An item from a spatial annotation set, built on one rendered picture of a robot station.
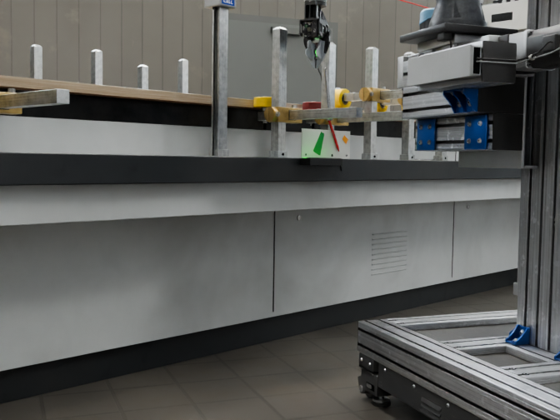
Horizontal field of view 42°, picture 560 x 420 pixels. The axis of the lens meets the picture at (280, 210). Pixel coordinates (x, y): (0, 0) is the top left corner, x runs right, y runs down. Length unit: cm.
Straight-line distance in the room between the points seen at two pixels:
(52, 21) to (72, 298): 532
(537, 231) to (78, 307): 131
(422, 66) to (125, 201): 88
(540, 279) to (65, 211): 123
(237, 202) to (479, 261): 195
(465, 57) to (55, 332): 136
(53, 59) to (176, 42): 119
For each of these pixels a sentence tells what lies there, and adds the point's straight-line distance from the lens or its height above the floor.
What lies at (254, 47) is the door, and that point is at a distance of 769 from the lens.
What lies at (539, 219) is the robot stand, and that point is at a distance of 196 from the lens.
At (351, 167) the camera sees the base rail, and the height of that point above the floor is 67.
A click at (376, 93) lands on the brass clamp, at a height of 95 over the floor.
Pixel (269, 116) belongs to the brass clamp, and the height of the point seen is 83.
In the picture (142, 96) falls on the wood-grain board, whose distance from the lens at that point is 229.
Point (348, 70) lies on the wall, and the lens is 813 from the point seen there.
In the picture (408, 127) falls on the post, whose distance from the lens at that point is 302.
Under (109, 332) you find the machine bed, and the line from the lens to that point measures 234.
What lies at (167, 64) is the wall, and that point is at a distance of 747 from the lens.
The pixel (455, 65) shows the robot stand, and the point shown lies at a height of 91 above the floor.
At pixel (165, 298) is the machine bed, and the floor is 23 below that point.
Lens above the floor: 69
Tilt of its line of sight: 4 degrees down
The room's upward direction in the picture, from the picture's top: 1 degrees clockwise
